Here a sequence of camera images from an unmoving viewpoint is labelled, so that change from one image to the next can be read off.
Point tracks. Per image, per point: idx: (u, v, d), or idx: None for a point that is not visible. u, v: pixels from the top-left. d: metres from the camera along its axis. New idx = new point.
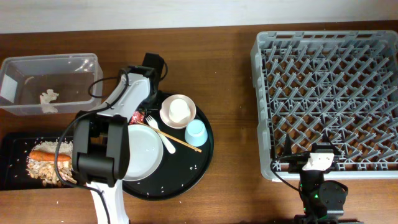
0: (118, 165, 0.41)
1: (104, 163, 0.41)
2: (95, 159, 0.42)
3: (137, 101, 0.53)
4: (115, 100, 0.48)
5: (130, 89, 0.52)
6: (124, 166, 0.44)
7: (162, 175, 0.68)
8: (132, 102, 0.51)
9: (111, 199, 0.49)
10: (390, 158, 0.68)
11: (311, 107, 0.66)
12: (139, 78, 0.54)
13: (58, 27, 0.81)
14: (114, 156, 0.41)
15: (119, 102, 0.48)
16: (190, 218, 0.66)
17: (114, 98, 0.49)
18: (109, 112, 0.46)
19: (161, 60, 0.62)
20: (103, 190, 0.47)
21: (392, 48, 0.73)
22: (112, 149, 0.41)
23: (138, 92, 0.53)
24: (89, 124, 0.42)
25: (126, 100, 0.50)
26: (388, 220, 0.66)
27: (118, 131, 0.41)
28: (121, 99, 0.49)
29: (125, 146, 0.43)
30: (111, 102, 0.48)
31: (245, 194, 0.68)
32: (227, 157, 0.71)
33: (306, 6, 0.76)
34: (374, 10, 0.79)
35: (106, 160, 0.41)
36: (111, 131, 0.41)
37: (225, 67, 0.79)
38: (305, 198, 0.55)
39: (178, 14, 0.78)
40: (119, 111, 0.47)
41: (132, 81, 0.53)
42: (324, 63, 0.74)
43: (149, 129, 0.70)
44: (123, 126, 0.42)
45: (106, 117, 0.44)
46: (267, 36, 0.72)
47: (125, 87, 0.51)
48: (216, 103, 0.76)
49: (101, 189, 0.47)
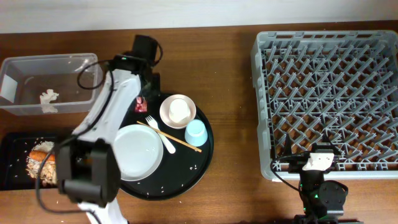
0: (107, 191, 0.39)
1: (91, 190, 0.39)
2: (81, 185, 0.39)
3: (125, 106, 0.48)
4: (97, 117, 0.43)
5: (116, 95, 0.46)
6: (113, 188, 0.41)
7: (162, 175, 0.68)
8: (120, 111, 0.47)
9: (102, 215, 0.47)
10: (390, 158, 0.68)
11: (311, 107, 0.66)
12: (127, 76, 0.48)
13: (58, 27, 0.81)
14: (101, 183, 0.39)
15: (103, 118, 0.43)
16: (190, 218, 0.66)
17: (96, 112, 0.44)
18: (91, 134, 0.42)
19: (153, 45, 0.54)
20: (94, 210, 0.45)
21: (392, 48, 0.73)
22: (97, 175, 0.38)
23: (126, 97, 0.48)
24: (69, 150, 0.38)
25: (111, 113, 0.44)
26: (388, 220, 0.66)
27: (103, 157, 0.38)
28: (104, 116, 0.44)
29: (111, 169, 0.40)
30: (93, 120, 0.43)
31: (245, 194, 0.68)
32: (227, 157, 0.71)
33: (306, 7, 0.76)
34: (374, 10, 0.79)
35: (92, 185, 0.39)
36: (94, 157, 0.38)
37: (225, 67, 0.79)
38: (305, 198, 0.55)
39: (178, 14, 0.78)
40: (102, 130, 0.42)
41: (117, 84, 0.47)
42: (324, 63, 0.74)
43: (149, 129, 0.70)
44: (107, 151, 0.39)
45: (88, 140, 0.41)
46: (267, 36, 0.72)
47: (111, 94, 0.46)
48: (217, 103, 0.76)
49: (91, 209, 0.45)
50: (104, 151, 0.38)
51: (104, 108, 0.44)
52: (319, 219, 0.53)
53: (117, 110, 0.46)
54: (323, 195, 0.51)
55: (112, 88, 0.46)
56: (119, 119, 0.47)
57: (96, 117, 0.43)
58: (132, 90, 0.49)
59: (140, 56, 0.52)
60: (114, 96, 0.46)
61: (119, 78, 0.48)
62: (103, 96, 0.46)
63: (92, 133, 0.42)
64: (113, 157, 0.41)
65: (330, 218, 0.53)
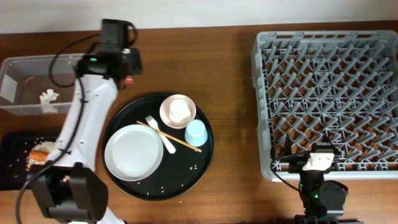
0: (94, 213, 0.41)
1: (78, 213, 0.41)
2: (68, 209, 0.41)
3: (101, 114, 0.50)
4: (71, 139, 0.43)
5: (89, 107, 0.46)
6: (101, 205, 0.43)
7: (162, 175, 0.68)
8: (95, 122, 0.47)
9: None
10: (390, 158, 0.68)
11: (311, 107, 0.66)
12: (99, 83, 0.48)
13: (58, 27, 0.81)
14: (86, 206, 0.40)
15: (77, 139, 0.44)
16: (190, 218, 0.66)
17: (69, 130, 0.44)
18: (68, 162, 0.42)
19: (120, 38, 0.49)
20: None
21: (392, 48, 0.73)
22: (81, 199, 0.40)
23: (101, 104, 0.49)
24: (45, 180, 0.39)
25: (83, 128, 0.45)
26: (388, 220, 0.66)
27: (82, 183, 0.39)
28: (78, 135, 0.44)
29: (95, 190, 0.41)
30: (66, 142, 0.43)
31: (245, 194, 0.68)
32: (227, 157, 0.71)
33: (306, 7, 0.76)
34: (374, 10, 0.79)
35: (79, 208, 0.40)
36: (74, 186, 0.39)
37: (225, 68, 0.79)
38: (305, 198, 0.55)
39: (178, 14, 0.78)
40: (79, 153, 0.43)
41: (89, 96, 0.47)
42: (324, 63, 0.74)
43: (149, 129, 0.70)
44: (85, 178, 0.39)
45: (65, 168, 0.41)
46: (267, 36, 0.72)
47: (84, 110, 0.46)
48: (216, 103, 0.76)
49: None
50: (83, 177, 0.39)
51: (77, 124, 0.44)
52: (319, 219, 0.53)
53: (92, 123, 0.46)
54: (322, 195, 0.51)
55: (83, 101, 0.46)
56: (96, 130, 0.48)
57: (68, 140, 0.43)
58: (108, 94, 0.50)
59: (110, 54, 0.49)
60: (87, 108, 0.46)
61: (88, 86, 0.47)
62: (74, 111, 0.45)
63: (68, 159, 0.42)
64: (94, 178, 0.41)
65: (330, 218, 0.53)
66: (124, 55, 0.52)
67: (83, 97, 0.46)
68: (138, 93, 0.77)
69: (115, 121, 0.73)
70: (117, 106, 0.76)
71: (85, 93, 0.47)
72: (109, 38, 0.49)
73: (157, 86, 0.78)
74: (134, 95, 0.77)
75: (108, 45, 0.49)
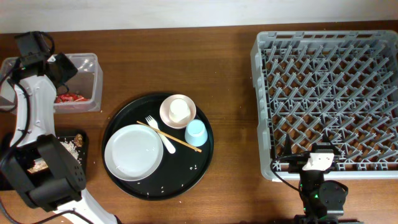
0: (72, 179, 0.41)
1: (56, 185, 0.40)
2: (45, 186, 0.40)
3: (47, 96, 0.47)
4: (27, 121, 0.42)
5: (36, 98, 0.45)
6: (79, 175, 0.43)
7: (162, 175, 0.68)
8: (45, 105, 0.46)
9: (86, 209, 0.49)
10: (390, 158, 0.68)
11: (311, 107, 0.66)
12: (36, 79, 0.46)
13: (58, 27, 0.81)
14: (62, 174, 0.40)
15: (33, 121, 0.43)
16: (189, 218, 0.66)
17: (23, 123, 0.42)
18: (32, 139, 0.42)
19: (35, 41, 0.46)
20: (74, 208, 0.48)
21: (392, 48, 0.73)
22: (55, 165, 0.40)
23: (44, 90, 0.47)
24: (15, 160, 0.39)
25: (39, 115, 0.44)
26: (388, 220, 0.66)
27: (50, 148, 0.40)
28: (33, 117, 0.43)
29: (67, 157, 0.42)
30: (23, 126, 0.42)
31: (245, 194, 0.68)
32: (227, 157, 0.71)
33: (306, 7, 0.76)
34: (374, 10, 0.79)
35: (56, 179, 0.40)
36: (43, 154, 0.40)
37: (224, 67, 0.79)
38: (305, 198, 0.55)
39: (178, 14, 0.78)
40: (39, 131, 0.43)
41: (28, 88, 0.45)
42: (324, 63, 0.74)
43: (149, 129, 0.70)
44: (51, 142, 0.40)
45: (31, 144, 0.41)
46: (267, 36, 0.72)
47: (30, 98, 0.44)
48: (216, 103, 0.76)
49: (71, 208, 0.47)
50: (49, 142, 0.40)
51: (30, 115, 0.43)
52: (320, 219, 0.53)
53: (43, 106, 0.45)
54: (323, 194, 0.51)
55: (28, 95, 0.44)
56: (50, 111, 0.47)
57: (24, 122, 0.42)
58: (46, 83, 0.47)
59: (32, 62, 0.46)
60: (33, 101, 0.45)
61: (28, 83, 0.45)
62: (22, 106, 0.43)
63: (32, 136, 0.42)
64: (63, 147, 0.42)
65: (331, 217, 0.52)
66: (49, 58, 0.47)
67: (25, 92, 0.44)
68: (138, 93, 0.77)
69: (115, 121, 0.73)
70: (117, 106, 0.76)
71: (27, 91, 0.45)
72: (29, 50, 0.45)
73: (157, 86, 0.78)
74: (134, 95, 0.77)
75: (32, 55, 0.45)
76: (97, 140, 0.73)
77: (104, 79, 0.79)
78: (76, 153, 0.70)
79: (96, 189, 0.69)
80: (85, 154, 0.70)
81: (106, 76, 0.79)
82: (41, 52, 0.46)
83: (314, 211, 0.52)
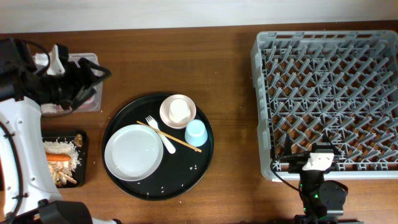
0: None
1: None
2: None
3: (33, 121, 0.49)
4: (23, 178, 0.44)
5: (20, 137, 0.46)
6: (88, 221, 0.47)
7: (162, 175, 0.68)
8: (31, 137, 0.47)
9: None
10: (390, 158, 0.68)
11: (311, 107, 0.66)
12: (23, 113, 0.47)
13: (59, 27, 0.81)
14: None
15: (29, 177, 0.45)
16: (189, 218, 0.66)
17: (12, 170, 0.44)
18: (33, 192, 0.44)
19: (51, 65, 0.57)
20: None
21: (392, 48, 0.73)
22: None
23: (27, 117, 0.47)
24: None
25: (27, 155, 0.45)
26: (388, 219, 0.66)
27: (56, 215, 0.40)
28: (27, 174, 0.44)
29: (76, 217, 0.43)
30: (18, 185, 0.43)
31: (245, 194, 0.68)
32: (227, 157, 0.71)
33: (306, 7, 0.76)
34: (374, 10, 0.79)
35: None
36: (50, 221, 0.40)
37: (224, 67, 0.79)
38: (305, 198, 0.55)
39: (178, 14, 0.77)
40: (39, 186, 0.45)
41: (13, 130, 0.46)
42: (324, 63, 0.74)
43: (149, 129, 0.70)
44: (58, 210, 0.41)
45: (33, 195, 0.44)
46: (267, 36, 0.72)
47: (13, 140, 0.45)
48: (216, 103, 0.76)
49: None
50: (53, 210, 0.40)
51: (17, 158, 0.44)
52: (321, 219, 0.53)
53: (30, 142, 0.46)
54: (322, 194, 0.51)
55: (9, 135, 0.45)
56: (40, 147, 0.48)
57: (19, 184, 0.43)
58: (32, 104, 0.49)
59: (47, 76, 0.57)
60: (17, 140, 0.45)
61: (6, 117, 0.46)
62: (5, 149, 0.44)
63: (30, 198, 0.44)
64: (66, 205, 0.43)
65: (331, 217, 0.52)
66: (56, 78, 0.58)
67: (7, 133, 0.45)
68: (138, 93, 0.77)
69: (115, 121, 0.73)
70: (117, 106, 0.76)
71: (7, 126, 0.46)
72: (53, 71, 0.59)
73: (157, 86, 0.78)
74: (134, 95, 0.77)
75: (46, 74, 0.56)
76: (97, 140, 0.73)
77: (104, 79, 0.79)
78: (76, 153, 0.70)
79: (96, 188, 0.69)
80: (85, 154, 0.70)
81: None
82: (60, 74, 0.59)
83: (314, 211, 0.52)
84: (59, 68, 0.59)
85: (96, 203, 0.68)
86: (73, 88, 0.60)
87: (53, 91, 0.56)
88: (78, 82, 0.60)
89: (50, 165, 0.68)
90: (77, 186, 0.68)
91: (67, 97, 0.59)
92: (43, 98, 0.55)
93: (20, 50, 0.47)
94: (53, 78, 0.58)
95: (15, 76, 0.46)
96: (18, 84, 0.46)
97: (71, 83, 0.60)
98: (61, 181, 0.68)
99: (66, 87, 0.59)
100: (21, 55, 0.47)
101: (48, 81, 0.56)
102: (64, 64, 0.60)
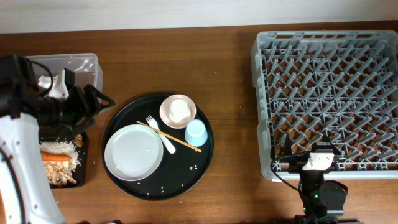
0: None
1: None
2: None
3: (32, 140, 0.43)
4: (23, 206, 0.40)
5: (19, 161, 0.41)
6: None
7: (162, 175, 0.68)
8: (32, 159, 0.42)
9: None
10: (390, 158, 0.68)
11: (311, 107, 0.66)
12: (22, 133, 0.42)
13: (59, 27, 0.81)
14: None
15: (30, 204, 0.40)
16: (189, 218, 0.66)
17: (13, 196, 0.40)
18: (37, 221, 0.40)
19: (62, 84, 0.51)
20: None
21: (392, 48, 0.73)
22: None
23: (26, 138, 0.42)
24: None
25: (27, 178, 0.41)
26: (388, 219, 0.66)
27: None
28: (27, 200, 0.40)
29: None
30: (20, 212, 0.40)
31: (245, 194, 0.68)
32: (227, 157, 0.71)
33: (306, 7, 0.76)
34: (374, 10, 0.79)
35: None
36: None
37: (224, 67, 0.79)
38: (305, 197, 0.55)
39: (178, 14, 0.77)
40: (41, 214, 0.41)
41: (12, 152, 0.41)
42: (324, 63, 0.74)
43: (149, 128, 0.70)
44: None
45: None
46: (267, 36, 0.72)
47: (11, 162, 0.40)
48: (216, 103, 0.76)
49: None
50: None
51: (17, 182, 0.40)
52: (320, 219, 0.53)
53: (30, 165, 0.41)
54: (323, 194, 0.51)
55: (7, 158, 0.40)
56: (39, 166, 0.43)
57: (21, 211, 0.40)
58: (30, 122, 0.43)
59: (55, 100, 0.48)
60: (16, 164, 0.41)
61: (2, 137, 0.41)
62: (5, 174, 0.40)
63: None
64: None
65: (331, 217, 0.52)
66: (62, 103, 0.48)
67: (5, 156, 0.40)
68: (138, 93, 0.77)
69: (115, 121, 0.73)
70: (117, 106, 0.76)
71: (4, 148, 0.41)
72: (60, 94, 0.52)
73: (157, 86, 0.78)
74: (134, 95, 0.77)
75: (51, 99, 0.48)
76: (98, 139, 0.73)
77: (104, 79, 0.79)
78: (76, 153, 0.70)
79: (96, 188, 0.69)
80: (85, 154, 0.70)
81: (106, 76, 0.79)
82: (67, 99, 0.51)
83: (315, 211, 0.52)
84: (63, 91, 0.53)
85: (96, 203, 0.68)
86: (76, 114, 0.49)
87: (53, 115, 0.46)
88: (81, 108, 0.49)
89: (50, 165, 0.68)
90: (76, 186, 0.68)
91: (68, 122, 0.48)
92: (41, 117, 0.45)
93: (22, 66, 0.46)
94: (57, 101, 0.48)
95: (10, 88, 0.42)
96: (13, 98, 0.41)
97: (72, 109, 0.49)
98: (61, 181, 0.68)
99: (69, 112, 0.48)
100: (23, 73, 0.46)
101: (50, 104, 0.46)
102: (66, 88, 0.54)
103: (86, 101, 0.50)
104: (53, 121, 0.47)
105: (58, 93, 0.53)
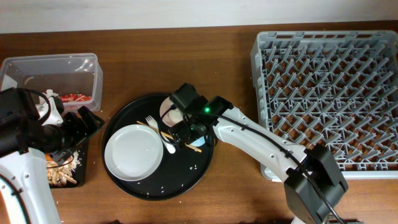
0: None
1: None
2: None
3: (40, 172, 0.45)
4: None
5: (28, 193, 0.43)
6: None
7: (162, 175, 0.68)
8: (40, 189, 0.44)
9: None
10: (390, 158, 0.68)
11: (311, 107, 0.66)
12: (32, 164, 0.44)
13: (58, 27, 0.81)
14: None
15: None
16: (190, 218, 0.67)
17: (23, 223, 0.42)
18: None
19: (60, 108, 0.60)
20: None
21: (392, 48, 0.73)
22: None
23: (34, 170, 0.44)
24: None
25: (36, 206, 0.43)
26: (387, 220, 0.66)
27: None
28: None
29: None
30: None
31: (245, 193, 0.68)
32: (227, 157, 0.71)
33: (306, 7, 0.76)
34: (374, 10, 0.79)
35: None
36: None
37: (225, 66, 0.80)
38: (187, 119, 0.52)
39: (177, 14, 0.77)
40: None
41: (20, 183, 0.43)
42: (324, 63, 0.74)
43: (149, 128, 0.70)
44: None
45: None
46: (267, 36, 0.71)
47: (20, 193, 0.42)
48: None
49: None
50: None
51: (26, 213, 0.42)
52: (219, 113, 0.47)
53: (38, 196, 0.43)
54: (181, 100, 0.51)
55: (17, 192, 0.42)
56: (48, 194, 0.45)
57: None
58: (38, 155, 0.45)
59: (57, 127, 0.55)
60: (27, 197, 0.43)
61: (12, 172, 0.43)
62: (14, 208, 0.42)
63: None
64: None
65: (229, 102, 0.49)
66: (63, 130, 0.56)
67: (15, 188, 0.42)
68: (138, 94, 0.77)
69: (115, 121, 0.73)
70: (117, 106, 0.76)
71: (13, 182, 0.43)
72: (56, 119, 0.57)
73: (157, 86, 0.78)
74: (134, 96, 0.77)
75: (52, 130, 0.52)
76: (97, 140, 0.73)
77: (104, 80, 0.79)
78: (76, 153, 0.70)
79: (96, 188, 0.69)
80: (85, 154, 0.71)
81: (106, 76, 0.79)
82: (64, 126, 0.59)
83: (196, 114, 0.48)
84: (58, 117, 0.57)
85: (96, 203, 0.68)
86: (75, 136, 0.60)
87: (58, 142, 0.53)
88: (78, 130, 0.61)
89: (50, 165, 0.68)
90: (77, 186, 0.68)
91: (67, 146, 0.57)
92: (46, 147, 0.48)
93: (22, 98, 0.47)
94: (58, 128, 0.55)
95: (18, 124, 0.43)
96: (22, 134, 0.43)
97: (71, 132, 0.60)
98: (61, 181, 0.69)
99: (69, 136, 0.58)
100: (25, 106, 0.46)
101: (56, 134, 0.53)
102: (58, 113, 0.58)
103: (85, 121, 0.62)
104: (57, 147, 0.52)
105: (54, 119, 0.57)
